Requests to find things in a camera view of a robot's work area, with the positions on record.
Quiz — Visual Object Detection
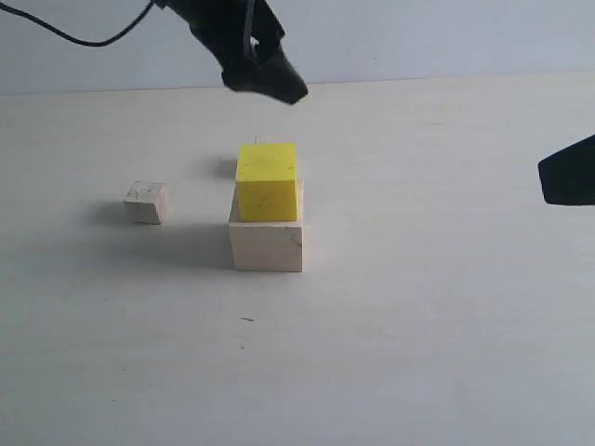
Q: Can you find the small wooden cube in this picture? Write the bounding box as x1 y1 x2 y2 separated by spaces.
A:
235 133 272 177
124 180 170 225

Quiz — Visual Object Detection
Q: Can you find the yellow wooden cube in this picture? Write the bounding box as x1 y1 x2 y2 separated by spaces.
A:
235 143 298 222

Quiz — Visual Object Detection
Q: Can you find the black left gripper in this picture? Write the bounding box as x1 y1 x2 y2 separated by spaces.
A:
160 0 309 105

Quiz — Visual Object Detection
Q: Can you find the small wooden cube back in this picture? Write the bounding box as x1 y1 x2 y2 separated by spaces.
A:
235 133 272 177

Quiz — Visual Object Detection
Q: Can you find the large plain wooden cube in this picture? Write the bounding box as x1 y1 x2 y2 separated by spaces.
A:
227 180 304 272

